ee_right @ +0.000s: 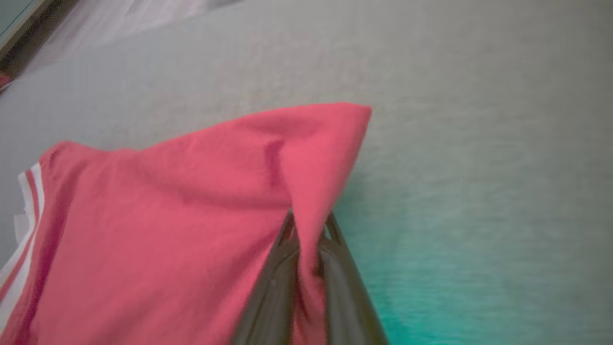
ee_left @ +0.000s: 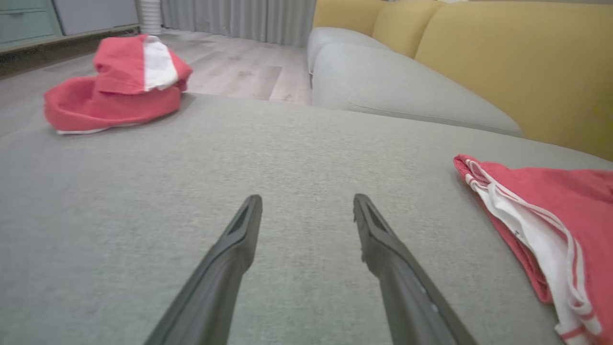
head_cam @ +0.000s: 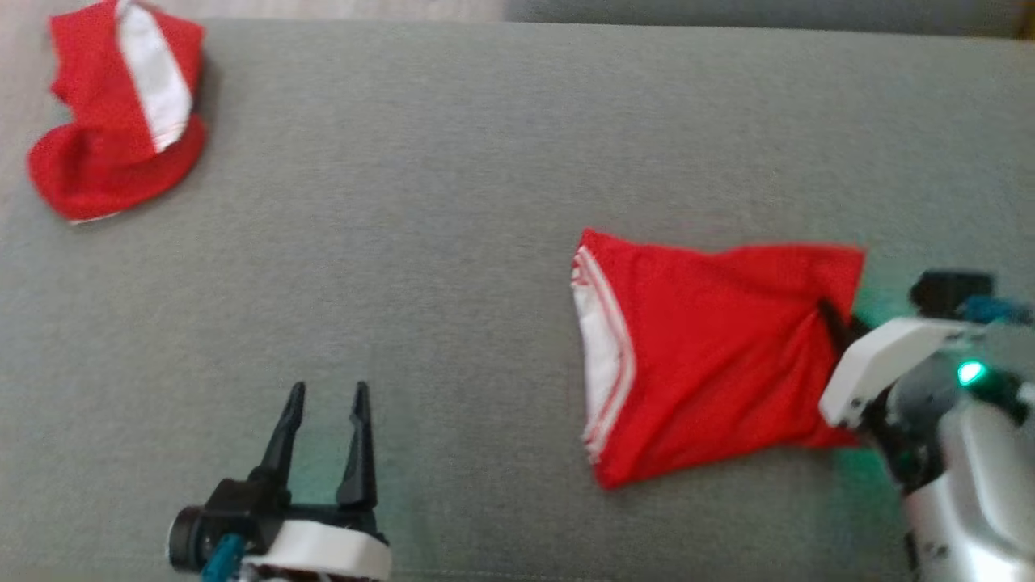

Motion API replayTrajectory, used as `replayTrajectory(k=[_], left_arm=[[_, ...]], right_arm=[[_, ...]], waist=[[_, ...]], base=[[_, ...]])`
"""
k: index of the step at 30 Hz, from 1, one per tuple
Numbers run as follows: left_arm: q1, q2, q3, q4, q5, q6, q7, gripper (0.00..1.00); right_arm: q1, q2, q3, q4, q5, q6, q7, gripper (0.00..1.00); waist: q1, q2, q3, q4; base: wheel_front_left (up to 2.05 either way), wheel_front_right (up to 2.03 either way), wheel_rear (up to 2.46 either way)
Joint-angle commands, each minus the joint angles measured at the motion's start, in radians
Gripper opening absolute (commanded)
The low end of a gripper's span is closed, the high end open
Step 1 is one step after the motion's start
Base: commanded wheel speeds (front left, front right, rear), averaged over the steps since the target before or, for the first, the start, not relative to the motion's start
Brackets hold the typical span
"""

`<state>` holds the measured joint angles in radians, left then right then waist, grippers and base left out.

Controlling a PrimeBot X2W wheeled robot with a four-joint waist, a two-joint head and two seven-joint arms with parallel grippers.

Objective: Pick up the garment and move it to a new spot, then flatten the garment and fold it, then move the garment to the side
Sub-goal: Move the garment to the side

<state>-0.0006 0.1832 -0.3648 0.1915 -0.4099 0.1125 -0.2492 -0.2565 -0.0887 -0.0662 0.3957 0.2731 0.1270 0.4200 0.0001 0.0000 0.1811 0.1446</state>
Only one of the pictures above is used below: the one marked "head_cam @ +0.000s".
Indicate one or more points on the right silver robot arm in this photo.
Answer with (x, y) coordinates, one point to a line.
(970, 501)

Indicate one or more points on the yellow cushion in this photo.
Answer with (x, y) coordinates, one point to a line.
(1025, 16)

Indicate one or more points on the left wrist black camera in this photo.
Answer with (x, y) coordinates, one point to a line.
(234, 505)

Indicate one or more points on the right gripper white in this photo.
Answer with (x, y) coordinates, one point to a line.
(881, 356)

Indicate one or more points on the small grey sofa cushion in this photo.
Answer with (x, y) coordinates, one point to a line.
(728, 12)

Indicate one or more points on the red garment white striped trim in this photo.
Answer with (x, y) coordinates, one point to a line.
(711, 364)

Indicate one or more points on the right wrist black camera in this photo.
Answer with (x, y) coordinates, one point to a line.
(950, 293)

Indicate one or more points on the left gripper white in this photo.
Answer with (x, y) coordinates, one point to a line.
(323, 550)

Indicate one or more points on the wrist black camera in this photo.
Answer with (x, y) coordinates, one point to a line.
(234, 505)
(950, 293)

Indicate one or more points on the red garment with white band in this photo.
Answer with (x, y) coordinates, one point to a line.
(105, 178)

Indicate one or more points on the large grey sofa seat cushion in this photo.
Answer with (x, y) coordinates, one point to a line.
(485, 283)

